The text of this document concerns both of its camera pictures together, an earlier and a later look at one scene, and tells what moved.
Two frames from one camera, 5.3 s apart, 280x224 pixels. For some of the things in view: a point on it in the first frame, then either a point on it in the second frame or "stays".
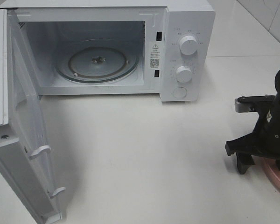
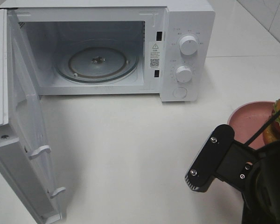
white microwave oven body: x=119 y=47 stays
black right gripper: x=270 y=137 to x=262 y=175
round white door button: x=180 y=92 stays
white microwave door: x=17 y=134 stays
